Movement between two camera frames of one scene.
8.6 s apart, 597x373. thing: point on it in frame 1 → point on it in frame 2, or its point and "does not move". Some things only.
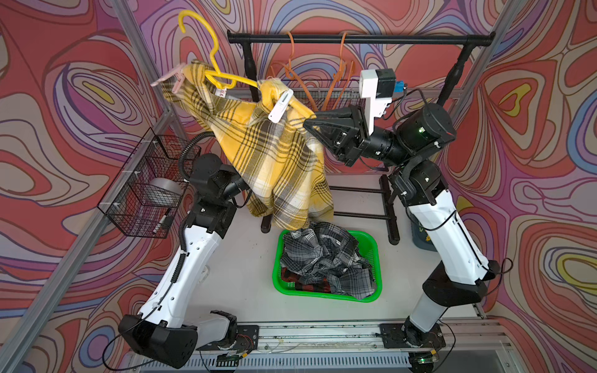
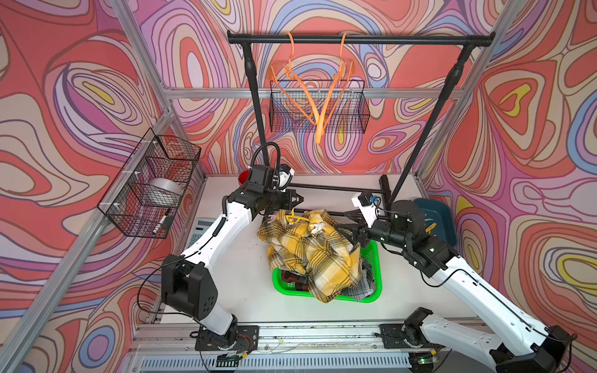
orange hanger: [341, 66] does not move
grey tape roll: [162, 191] does not move
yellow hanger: [222, 80] → [295, 219]
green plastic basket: [369, 250] does not move
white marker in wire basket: [161, 221] does not move
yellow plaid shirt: [265, 135] → [315, 245]
